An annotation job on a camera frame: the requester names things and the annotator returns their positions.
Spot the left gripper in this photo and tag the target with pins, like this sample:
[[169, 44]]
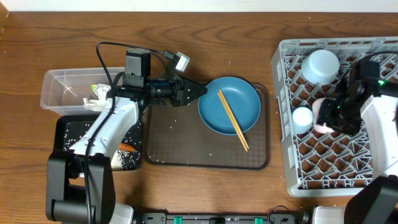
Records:
[[180, 90]]

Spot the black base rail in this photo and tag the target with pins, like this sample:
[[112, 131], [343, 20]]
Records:
[[278, 215]]

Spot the orange carrot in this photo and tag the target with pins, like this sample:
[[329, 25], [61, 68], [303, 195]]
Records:
[[126, 147]]

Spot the white pink cup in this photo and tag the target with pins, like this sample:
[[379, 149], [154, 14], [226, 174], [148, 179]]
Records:
[[323, 129]]

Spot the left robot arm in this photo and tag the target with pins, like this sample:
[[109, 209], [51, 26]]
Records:
[[80, 185]]

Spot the wooden chopstick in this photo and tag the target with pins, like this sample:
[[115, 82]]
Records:
[[231, 119], [236, 121]]

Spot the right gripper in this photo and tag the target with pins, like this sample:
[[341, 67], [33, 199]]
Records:
[[324, 116]]

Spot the white rice pile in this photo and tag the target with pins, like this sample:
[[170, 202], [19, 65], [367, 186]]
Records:
[[122, 160]]

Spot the light blue cup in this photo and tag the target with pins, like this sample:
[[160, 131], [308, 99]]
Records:
[[302, 120]]

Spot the black waste tray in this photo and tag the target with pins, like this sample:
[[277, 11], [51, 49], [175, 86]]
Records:
[[63, 121]]

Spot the clear plastic bin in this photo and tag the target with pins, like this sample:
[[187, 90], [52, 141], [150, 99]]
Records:
[[64, 91]]

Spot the dark blue plate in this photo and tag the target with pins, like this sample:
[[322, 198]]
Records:
[[242, 98]]

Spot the foil snack wrapper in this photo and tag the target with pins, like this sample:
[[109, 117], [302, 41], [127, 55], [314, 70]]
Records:
[[100, 90]]

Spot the white tissue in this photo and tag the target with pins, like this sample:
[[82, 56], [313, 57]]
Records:
[[94, 105]]

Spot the brown serving tray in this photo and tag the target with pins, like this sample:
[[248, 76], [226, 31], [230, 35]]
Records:
[[178, 137]]

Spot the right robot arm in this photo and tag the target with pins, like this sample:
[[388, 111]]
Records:
[[365, 99]]

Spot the grey dishwasher rack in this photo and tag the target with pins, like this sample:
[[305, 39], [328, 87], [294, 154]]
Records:
[[331, 164]]

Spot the light blue bowl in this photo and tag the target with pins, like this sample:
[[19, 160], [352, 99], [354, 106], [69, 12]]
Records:
[[320, 67]]

